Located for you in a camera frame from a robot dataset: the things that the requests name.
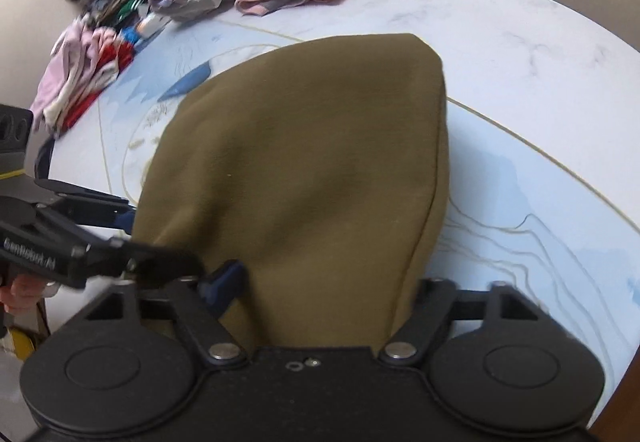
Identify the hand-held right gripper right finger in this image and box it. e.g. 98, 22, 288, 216
378, 278, 553, 367

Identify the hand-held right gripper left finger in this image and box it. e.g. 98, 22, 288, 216
84, 261, 250, 368

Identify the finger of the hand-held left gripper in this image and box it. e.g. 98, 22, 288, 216
75, 238, 207, 290
35, 179, 137, 229

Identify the olive green sweatshirt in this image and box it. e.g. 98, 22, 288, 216
132, 33, 451, 354

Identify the person's left hand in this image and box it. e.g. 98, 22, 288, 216
0, 275, 59, 314

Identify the green patterned cloth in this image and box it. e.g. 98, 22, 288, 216
107, 0, 151, 30

